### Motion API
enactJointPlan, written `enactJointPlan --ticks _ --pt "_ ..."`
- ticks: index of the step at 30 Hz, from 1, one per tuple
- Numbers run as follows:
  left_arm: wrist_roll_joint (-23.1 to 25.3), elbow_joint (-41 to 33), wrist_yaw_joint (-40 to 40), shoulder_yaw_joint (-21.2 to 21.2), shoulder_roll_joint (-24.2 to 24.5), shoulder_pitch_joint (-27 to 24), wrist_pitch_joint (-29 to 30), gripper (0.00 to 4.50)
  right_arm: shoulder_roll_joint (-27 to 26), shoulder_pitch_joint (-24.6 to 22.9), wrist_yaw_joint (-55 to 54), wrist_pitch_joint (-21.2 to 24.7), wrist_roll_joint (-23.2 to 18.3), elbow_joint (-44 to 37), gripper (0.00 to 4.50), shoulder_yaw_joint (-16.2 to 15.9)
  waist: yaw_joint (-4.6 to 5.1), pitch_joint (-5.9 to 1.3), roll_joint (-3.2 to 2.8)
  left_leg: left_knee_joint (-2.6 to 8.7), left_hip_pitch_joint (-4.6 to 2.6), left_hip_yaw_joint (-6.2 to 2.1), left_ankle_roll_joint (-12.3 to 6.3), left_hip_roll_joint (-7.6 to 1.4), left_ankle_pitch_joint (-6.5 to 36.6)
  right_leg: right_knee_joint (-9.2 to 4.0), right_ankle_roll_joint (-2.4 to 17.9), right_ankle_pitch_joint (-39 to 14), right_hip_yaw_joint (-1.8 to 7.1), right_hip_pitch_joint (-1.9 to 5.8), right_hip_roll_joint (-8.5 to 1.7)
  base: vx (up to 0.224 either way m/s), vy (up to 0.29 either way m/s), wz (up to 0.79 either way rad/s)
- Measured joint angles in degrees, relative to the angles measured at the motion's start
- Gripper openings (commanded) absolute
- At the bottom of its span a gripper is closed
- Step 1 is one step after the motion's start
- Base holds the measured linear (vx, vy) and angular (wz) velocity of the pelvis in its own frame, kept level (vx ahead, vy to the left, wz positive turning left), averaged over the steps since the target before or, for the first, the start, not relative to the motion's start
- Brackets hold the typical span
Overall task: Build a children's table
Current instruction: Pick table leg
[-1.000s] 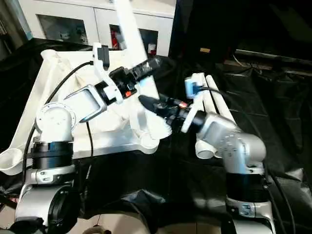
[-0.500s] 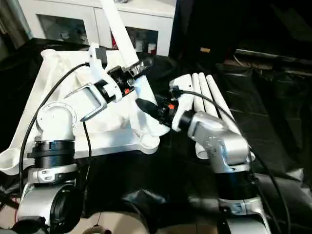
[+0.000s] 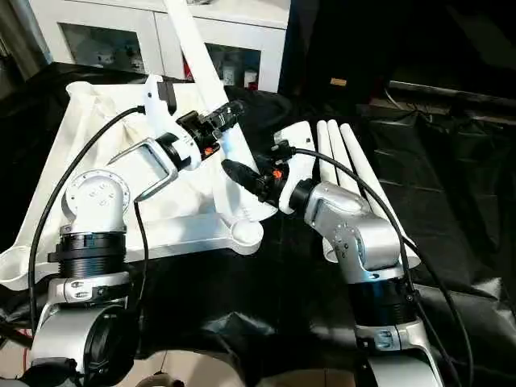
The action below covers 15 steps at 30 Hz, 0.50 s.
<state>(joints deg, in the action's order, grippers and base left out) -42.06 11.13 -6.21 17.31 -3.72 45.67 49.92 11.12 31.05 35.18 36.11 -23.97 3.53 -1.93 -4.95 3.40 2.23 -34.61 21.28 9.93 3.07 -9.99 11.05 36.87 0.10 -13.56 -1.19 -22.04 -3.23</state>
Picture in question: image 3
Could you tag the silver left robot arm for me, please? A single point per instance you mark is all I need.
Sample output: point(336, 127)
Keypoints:
point(97, 210)

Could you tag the black plastic mat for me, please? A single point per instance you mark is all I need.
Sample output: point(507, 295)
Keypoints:
point(451, 201)

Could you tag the grey curtain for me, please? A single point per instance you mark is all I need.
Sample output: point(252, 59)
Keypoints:
point(16, 32)

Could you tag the white plastic table leg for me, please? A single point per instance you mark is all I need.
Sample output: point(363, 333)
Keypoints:
point(193, 40)
point(363, 169)
point(343, 161)
point(326, 157)

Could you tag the white glass-door cabinet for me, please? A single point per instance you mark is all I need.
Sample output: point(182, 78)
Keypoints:
point(121, 24)

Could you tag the white plastic table top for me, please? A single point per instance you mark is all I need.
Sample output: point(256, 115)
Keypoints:
point(89, 161)

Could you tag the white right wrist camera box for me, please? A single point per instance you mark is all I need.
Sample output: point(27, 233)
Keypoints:
point(294, 169)

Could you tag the silver metal bar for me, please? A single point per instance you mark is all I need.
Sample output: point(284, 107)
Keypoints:
point(451, 95)

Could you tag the small yellow label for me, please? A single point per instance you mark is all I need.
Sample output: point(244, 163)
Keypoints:
point(339, 81)

